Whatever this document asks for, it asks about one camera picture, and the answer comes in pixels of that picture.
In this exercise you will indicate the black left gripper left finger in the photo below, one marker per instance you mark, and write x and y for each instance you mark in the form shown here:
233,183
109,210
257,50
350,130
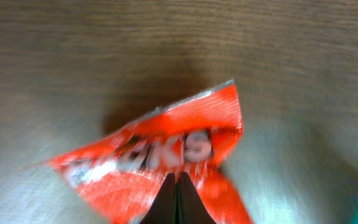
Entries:
164,207

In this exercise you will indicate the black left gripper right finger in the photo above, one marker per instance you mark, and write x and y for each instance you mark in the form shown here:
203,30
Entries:
190,208

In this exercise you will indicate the red candy bag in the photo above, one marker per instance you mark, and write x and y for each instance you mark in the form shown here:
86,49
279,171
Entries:
120,175

